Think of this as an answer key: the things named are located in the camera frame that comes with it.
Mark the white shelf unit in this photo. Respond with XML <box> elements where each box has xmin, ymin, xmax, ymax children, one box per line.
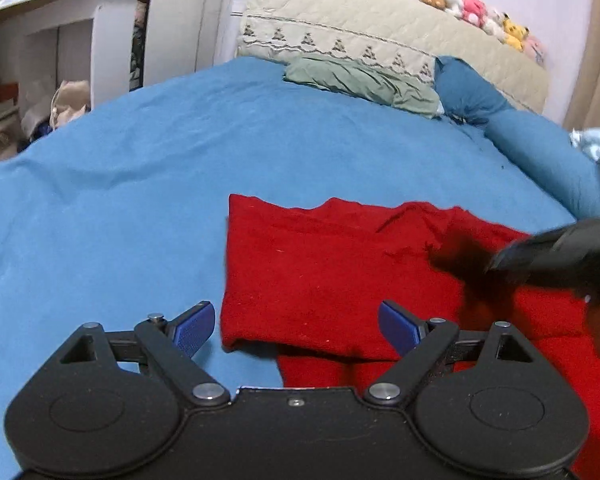
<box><xmin>0</xmin><ymin>0</ymin><xmax>142</xmax><ymax>161</ymax></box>

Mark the green pillow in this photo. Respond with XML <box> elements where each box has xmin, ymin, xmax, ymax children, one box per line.
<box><xmin>283</xmin><ymin>55</ymin><xmax>443</xmax><ymax>120</ymax></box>

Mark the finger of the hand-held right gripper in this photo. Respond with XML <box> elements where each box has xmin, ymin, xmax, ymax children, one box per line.
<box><xmin>485</xmin><ymin>217</ymin><xmax>600</xmax><ymax>286</ymax></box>

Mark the beige curtain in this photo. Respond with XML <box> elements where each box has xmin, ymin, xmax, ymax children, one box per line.
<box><xmin>562</xmin><ymin>0</ymin><xmax>600</xmax><ymax>132</ymax></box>

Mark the blue bed sheet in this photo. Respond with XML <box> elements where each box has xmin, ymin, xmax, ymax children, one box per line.
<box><xmin>0</xmin><ymin>56</ymin><xmax>600</xmax><ymax>480</ymax></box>

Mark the beige quilted headboard cover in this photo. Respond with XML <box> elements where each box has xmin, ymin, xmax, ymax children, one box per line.
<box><xmin>236</xmin><ymin>0</ymin><xmax>552</xmax><ymax>126</ymax></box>

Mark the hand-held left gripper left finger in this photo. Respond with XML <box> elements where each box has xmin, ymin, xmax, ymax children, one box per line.
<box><xmin>58</xmin><ymin>301</ymin><xmax>231</xmax><ymax>407</ymax></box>

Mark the row of plush toys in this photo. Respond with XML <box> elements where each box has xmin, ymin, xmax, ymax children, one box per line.
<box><xmin>419</xmin><ymin>0</ymin><xmax>547</xmax><ymax>67</ymax></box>

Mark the red knit garment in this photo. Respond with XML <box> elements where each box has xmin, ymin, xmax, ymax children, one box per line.
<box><xmin>220</xmin><ymin>193</ymin><xmax>600</xmax><ymax>480</ymax></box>

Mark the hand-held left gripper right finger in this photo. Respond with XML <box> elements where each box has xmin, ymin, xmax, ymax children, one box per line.
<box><xmin>363</xmin><ymin>300</ymin><xmax>536</xmax><ymax>407</ymax></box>

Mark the light blue cloth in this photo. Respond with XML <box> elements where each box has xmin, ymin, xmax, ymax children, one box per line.
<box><xmin>569</xmin><ymin>127</ymin><xmax>600</xmax><ymax>162</ymax></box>

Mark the white wardrobe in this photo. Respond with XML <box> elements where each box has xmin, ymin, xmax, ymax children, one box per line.
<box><xmin>144</xmin><ymin>0</ymin><xmax>228</xmax><ymax>87</ymax></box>

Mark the beige cloth bag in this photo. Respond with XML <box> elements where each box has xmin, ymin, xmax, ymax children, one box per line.
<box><xmin>51</xmin><ymin>80</ymin><xmax>92</xmax><ymax>131</ymax></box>

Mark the long blue bolster pillow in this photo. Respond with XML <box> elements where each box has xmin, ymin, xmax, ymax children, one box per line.
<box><xmin>484</xmin><ymin>109</ymin><xmax>600</xmax><ymax>222</ymax></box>

